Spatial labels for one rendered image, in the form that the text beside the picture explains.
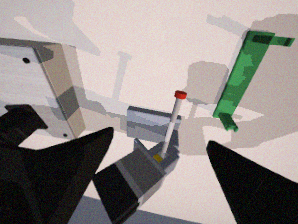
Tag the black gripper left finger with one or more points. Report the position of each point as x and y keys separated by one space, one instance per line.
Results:
x=55 y=178

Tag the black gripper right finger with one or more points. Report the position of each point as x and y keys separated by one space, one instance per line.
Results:
x=255 y=194

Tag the grey pin with red cap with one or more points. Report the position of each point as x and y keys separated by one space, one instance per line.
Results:
x=180 y=95

